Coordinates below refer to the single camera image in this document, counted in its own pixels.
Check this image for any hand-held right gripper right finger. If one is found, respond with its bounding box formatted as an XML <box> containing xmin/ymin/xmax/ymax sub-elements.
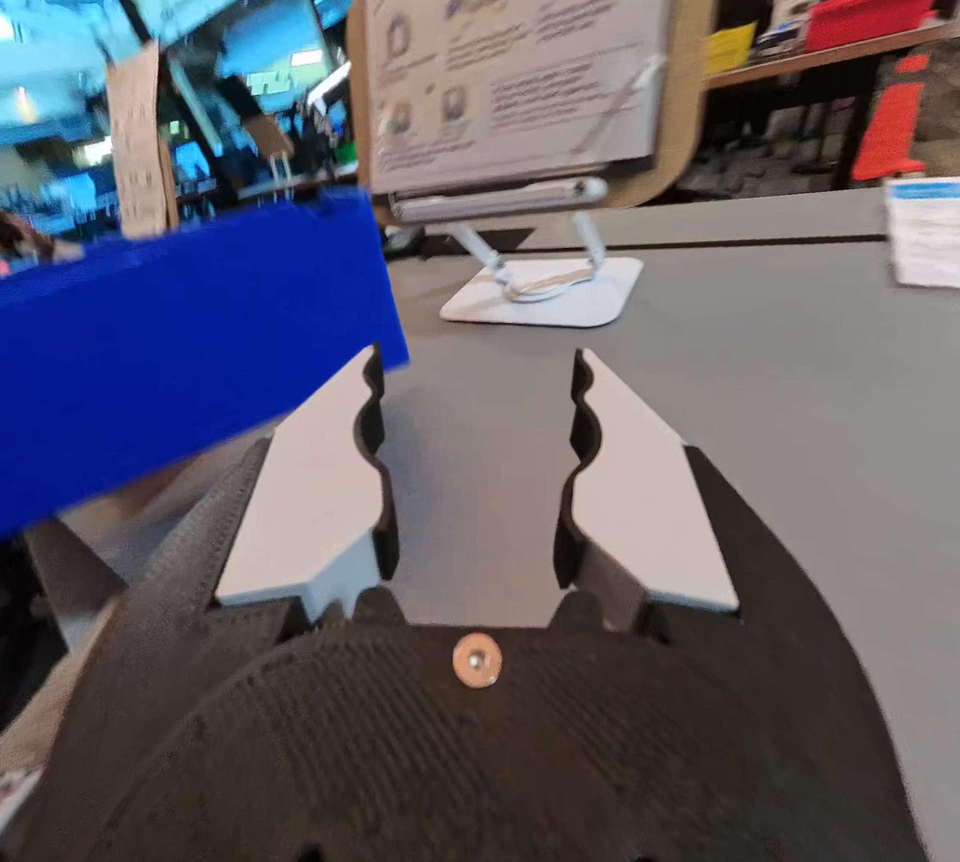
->
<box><xmin>553</xmin><ymin>349</ymin><xmax>741</xmax><ymax>616</ymax></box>

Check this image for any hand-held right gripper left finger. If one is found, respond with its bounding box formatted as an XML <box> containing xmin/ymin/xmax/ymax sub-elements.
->
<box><xmin>216</xmin><ymin>344</ymin><xmax>400</xmax><ymax>622</ymax></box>

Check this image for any blue plastic bin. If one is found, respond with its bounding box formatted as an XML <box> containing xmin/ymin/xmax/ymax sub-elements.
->
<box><xmin>0</xmin><ymin>185</ymin><xmax>411</xmax><ymax>542</ymax></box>

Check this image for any grey desk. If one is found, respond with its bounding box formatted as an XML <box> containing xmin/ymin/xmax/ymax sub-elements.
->
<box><xmin>378</xmin><ymin>187</ymin><xmax>960</xmax><ymax>862</ymax></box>

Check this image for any brown cardboard sign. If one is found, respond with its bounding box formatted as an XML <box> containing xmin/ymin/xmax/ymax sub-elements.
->
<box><xmin>105</xmin><ymin>40</ymin><xmax>180</xmax><ymax>238</ymax></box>

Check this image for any blue white paper leaflet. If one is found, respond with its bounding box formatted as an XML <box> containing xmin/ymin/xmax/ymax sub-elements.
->
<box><xmin>885</xmin><ymin>176</ymin><xmax>960</xmax><ymax>290</ymax></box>

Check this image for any orange traffic cone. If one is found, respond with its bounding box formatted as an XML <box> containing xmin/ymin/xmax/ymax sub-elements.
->
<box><xmin>851</xmin><ymin>52</ymin><xmax>933</xmax><ymax>184</ymax></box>

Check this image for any instruction sheet on stand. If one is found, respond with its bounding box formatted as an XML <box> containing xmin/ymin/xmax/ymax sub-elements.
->
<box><xmin>346</xmin><ymin>0</ymin><xmax>732</xmax><ymax>212</ymax></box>

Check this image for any wooden background table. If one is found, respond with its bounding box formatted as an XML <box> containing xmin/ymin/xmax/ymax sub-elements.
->
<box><xmin>705</xmin><ymin>18</ymin><xmax>960</xmax><ymax>192</ymax></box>

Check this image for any red plastic bin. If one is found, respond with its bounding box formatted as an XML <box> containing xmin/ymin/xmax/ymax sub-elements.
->
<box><xmin>804</xmin><ymin>0</ymin><xmax>952</xmax><ymax>53</ymax></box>

